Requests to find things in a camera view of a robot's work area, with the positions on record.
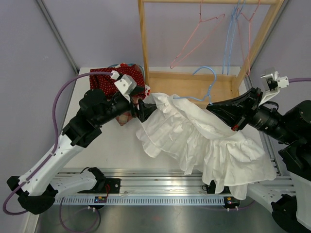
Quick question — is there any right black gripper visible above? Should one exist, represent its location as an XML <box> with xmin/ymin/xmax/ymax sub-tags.
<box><xmin>207</xmin><ymin>86</ymin><xmax>297</xmax><ymax>144</ymax></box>

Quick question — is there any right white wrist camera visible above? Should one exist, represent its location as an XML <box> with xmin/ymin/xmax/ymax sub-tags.
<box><xmin>259</xmin><ymin>67</ymin><xmax>289</xmax><ymax>106</ymax></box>

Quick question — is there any dark red dotted garment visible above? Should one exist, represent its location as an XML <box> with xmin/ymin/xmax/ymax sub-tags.
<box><xmin>89</xmin><ymin>63</ymin><xmax>145</xmax><ymax>99</ymax></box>

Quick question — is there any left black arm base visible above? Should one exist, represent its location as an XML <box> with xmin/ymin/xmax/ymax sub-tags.
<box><xmin>95</xmin><ymin>178</ymin><xmax>121</xmax><ymax>194</ymax></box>

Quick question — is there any aluminium mounting rail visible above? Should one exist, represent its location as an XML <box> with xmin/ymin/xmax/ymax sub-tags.
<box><xmin>56</xmin><ymin>168</ymin><xmax>295</xmax><ymax>196</ymax></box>

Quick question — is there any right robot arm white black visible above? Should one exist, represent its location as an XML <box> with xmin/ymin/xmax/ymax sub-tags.
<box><xmin>206</xmin><ymin>88</ymin><xmax>311</xmax><ymax>233</ymax></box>

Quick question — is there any light blue hanger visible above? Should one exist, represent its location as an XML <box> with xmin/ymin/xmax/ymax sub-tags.
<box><xmin>173</xmin><ymin>66</ymin><xmax>217</xmax><ymax>105</ymax></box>
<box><xmin>222</xmin><ymin>0</ymin><xmax>241</xmax><ymax>75</ymax></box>
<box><xmin>224</xmin><ymin>0</ymin><xmax>245</xmax><ymax>75</ymax></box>

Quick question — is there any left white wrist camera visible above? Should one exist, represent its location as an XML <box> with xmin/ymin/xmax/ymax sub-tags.
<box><xmin>111</xmin><ymin>70</ymin><xmax>137</xmax><ymax>102</ymax></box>

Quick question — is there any teal plastic basin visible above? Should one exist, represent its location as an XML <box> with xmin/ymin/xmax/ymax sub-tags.
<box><xmin>109</xmin><ymin>63</ymin><xmax>145</xmax><ymax>79</ymax></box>

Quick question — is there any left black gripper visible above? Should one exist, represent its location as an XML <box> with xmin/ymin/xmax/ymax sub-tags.
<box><xmin>96</xmin><ymin>86</ymin><xmax>159</xmax><ymax>127</ymax></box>

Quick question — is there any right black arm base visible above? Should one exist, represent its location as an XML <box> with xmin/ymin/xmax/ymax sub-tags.
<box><xmin>201</xmin><ymin>181</ymin><xmax>231</xmax><ymax>194</ymax></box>

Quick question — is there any wooden clothes rack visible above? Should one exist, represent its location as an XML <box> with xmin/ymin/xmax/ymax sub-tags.
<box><xmin>138</xmin><ymin>0</ymin><xmax>283</xmax><ymax>108</ymax></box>

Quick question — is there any red plaid garment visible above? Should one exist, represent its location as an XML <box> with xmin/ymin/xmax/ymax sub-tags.
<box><xmin>115</xmin><ymin>111</ymin><xmax>136</xmax><ymax>126</ymax></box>

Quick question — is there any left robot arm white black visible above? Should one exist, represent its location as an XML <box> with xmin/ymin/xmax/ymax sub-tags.
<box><xmin>7</xmin><ymin>89</ymin><xmax>157</xmax><ymax>215</ymax></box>

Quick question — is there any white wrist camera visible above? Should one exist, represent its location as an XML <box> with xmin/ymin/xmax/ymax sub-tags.
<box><xmin>111</xmin><ymin>70</ymin><xmax>137</xmax><ymax>102</ymax></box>
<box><xmin>259</xmin><ymin>67</ymin><xmax>289</xmax><ymax>106</ymax></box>

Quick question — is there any white ruffled garment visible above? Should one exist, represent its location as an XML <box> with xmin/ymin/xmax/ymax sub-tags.
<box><xmin>136</xmin><ymin>93</ymin><xmax>276</xmax><ymax>200</ymax></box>

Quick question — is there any white slotted cable duct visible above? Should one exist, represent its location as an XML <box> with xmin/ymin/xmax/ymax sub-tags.
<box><xmin>55</xmin><ymin>195</ymin><xmax>225</xmax><ymax>206</ymax></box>

